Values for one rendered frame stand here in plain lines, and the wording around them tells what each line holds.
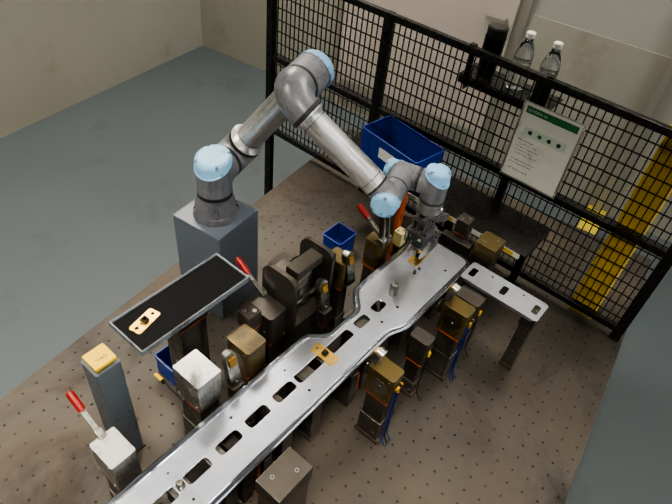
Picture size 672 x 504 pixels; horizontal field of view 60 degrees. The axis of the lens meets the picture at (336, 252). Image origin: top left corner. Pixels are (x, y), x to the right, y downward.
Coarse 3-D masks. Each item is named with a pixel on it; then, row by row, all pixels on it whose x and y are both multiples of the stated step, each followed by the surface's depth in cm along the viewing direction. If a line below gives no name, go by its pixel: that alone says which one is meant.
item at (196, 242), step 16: (192, 208) 196; (240, 208) 198; (176, 224) 195; (192, 224) 190; (240, 224) 193; (256, 224) 202; (176, 240) 201; (192, 240) 195; (208, 240) 189; (224, 240) 189; (240, 240) 198; (256, 240) 208; (192, 256) 201; (208, 256) 195; (224, 256) 193; (240, 256) 203; (256, 256) 213; (256, 272) 219; (240, 288) 214; (256, 288) 225; (224, 304) 209
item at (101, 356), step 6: (96, 348) 145; (102, 348) 145; (108, 348) 146; (90, 354) 144; (96, 354) 144; (102, 354) 144; (108, 354) 144; (114, 354) 145; (84, 360) 143; (90, 360) 143; (96, 360) 143; (102, 360) 143; (108, 360) 143; (114, 360) 145; (90, 366) 142; (96, 366) 142; (102, 366) 142; (96, 372) 142
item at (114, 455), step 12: (108, 432) 140; (96, 444) 138; (108, 444) 138; (120, 444) 138; (96, 456) 138; (108, 456) 136; (120, 456) 136; (132, 456) 138; (108, 468) 135; (120, 468) 137; (132, 468) 141; (108, 480) 149; (120, 480) 140
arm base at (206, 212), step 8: (232, 192) 189; (200, 200) 187; (208, 200) 185; (216, 200) 185; (224, 200) 186; (232, 200) 190; (200, 208) 188; (208, 208) 187; (216, 208) 187; (224, 208) 188; (232, 208) 191; (200, 216) 189; (208, 216) 188; (216, 216) 189; (224, 216) 189; (232, 216) 191; (208, 224) 190; (216, 224) 190; (224, 224) 191
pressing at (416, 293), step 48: (384, 288) 191; (432, 288) 193; (336, 336) 175; (384, 336) 177; (336, 384) 164; (192, 432) 148; (240, 432) 150; (288, 432) 152; (144, 480) 139; (240, 480) 142
